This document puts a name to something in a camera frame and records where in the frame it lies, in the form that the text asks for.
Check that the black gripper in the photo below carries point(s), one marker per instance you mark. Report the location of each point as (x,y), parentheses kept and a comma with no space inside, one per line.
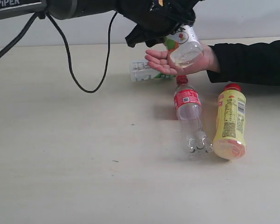
(155,19)

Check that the clear bottle floral white label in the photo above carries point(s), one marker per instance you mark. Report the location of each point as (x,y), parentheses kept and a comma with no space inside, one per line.
(184,47)

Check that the clear bottle green white label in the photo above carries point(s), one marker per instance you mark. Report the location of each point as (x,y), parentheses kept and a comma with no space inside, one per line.
(141,71)

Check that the clear bottle red label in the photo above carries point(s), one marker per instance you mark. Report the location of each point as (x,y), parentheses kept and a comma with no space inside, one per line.
(188,109)

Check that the yellow juice bottle red cap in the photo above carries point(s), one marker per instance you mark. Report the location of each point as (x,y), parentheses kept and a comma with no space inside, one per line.
(229,142)

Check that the black sleeved forearm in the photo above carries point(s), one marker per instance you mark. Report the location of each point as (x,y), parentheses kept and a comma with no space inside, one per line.
(257,63)

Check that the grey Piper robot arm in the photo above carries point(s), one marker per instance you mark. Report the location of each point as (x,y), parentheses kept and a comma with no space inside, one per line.
(59,9)

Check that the person's open hand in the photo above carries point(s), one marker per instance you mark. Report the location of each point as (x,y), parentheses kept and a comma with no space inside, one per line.
(160,61)

